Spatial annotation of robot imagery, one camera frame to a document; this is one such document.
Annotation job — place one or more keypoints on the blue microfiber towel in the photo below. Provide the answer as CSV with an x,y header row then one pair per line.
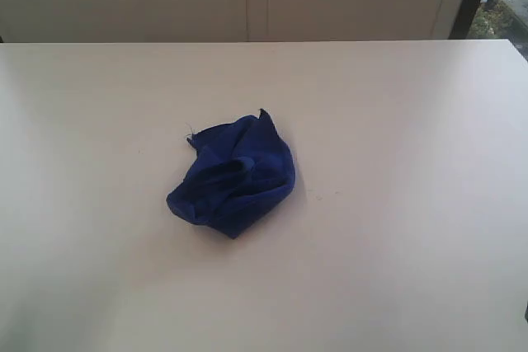
x,y
242,171

